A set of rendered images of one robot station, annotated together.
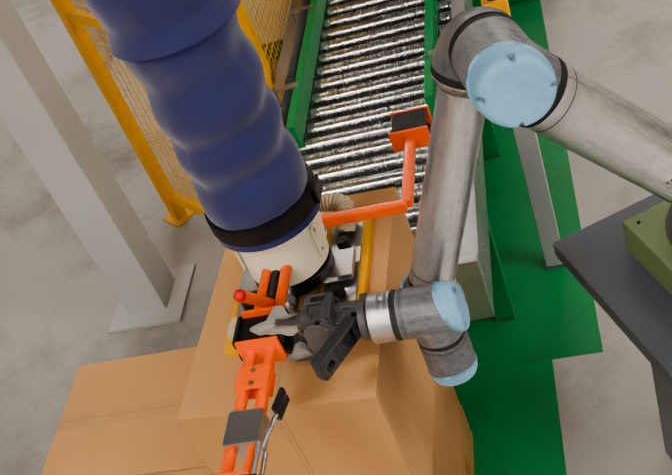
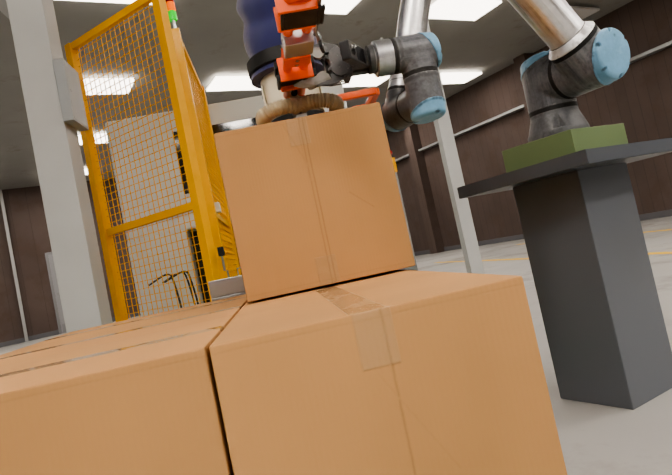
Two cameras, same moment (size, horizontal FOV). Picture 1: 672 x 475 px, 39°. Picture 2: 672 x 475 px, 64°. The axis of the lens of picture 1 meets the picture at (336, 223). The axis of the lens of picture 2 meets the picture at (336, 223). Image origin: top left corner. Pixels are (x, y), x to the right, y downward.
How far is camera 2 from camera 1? 1.80 m
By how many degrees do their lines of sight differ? 47
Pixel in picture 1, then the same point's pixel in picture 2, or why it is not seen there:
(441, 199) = (412, 15)
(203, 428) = (234, 143)
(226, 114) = not seen: outside the picture
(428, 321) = (417, 40)
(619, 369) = not seen: hidden behind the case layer
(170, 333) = not seen: hidden behind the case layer
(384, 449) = (381, 167)
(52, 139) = (81, 257)
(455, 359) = (434, 81)
